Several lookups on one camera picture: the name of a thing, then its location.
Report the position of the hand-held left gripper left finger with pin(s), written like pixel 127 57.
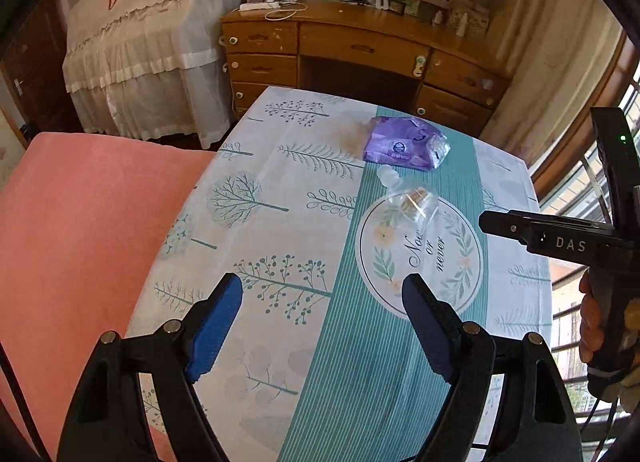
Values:
pixel 215 327

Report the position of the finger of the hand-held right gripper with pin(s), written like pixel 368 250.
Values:
pixel 505 227

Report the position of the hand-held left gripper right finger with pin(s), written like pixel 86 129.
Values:
pixel 427 327

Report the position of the clear plastic packaging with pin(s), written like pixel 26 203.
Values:
pixel 410 199

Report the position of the purple plastic bag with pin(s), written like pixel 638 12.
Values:
pixel 400 145

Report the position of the person's right hand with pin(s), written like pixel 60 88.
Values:
pixel 590 322

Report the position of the metal window grille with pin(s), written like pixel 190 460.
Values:
pixel 565 278

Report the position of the tree-print striped tablecloth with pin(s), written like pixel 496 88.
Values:
pixel 280 222

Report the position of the pink blanket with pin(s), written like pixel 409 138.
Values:
pixel 75 242

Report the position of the white drawer lock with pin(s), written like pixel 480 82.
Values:
pixel 420 66

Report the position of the small white bottle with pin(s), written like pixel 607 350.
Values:
pixel 463 25

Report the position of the wooden desk with drawers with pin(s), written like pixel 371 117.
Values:
pixel 360 42

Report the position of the white lace furniture cover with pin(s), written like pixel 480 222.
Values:
pixel 150 52

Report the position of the dark wooden door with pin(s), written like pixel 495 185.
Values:
pixel 35 72

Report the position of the white power strip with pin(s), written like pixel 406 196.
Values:
pixel 259 6

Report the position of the wooden window frame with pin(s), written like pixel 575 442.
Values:
pixel 575 152

